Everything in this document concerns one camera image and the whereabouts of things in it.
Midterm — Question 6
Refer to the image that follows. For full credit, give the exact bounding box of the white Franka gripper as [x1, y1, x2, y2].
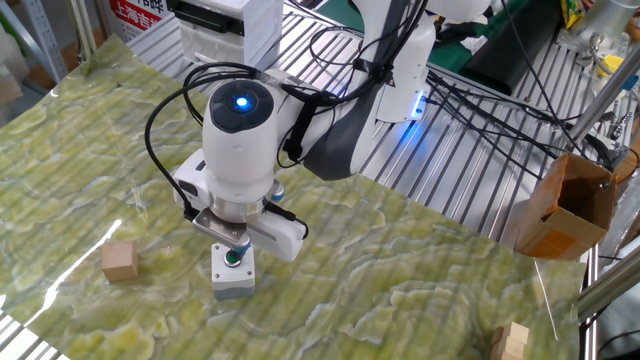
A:
[172, 148, 307, 265]

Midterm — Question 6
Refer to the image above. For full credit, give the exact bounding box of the white box with green button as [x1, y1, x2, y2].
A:
[209, 242, 257, 301]

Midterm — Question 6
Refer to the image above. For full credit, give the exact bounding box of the wooden cube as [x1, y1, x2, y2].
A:
[101, 240, 140, 284]

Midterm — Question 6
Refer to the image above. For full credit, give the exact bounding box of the green marble pattern mat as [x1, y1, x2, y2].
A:
[0, 33, 589, 360]

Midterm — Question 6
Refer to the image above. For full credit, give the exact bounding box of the white control box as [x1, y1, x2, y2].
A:
[167, 0, 285, 71]

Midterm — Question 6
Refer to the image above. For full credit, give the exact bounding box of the red and white printed carton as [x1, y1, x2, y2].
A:
[107, 0, 174, 44]

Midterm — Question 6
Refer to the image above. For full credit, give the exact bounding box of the light wooden block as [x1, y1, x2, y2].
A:
[508, 321, 531, 346]
[490, 327, 527, 360]

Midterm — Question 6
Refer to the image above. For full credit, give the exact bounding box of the green cutting mat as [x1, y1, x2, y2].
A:
[315, 0, 501, 76]

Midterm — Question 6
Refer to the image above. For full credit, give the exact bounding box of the brown cardboard box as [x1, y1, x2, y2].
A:
[514, 152, 619, 262]

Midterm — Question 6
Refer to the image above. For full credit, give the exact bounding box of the black fabric roll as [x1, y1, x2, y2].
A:
[459, 0, 564, 96]

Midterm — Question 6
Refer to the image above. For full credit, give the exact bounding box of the silver metal pole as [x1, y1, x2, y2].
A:
[577, 254, 640, 321]
[567, 54, 640, 146]

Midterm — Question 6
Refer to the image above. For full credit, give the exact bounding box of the yellow snack bag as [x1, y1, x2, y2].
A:
[559, 0, 587, 30]

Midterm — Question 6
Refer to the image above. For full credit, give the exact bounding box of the yellow clamp tool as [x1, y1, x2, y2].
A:
[597, 53, 626, 76]

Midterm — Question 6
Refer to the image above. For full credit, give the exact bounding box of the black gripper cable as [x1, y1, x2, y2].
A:
[264, 199, 310, 240]

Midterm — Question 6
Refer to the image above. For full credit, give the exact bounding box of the black camera cable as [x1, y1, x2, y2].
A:
[143, 62, 266, 224]

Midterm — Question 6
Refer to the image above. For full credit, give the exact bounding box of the thin metal post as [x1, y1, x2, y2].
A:
[64, 0, 99, 64]

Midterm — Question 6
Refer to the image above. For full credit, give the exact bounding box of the grey perforated rack post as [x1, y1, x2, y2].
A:
[19, 0, 69, 84]

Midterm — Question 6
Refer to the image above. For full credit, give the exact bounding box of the black cable bundle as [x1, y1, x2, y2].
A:
[427, 64, 619, 181]

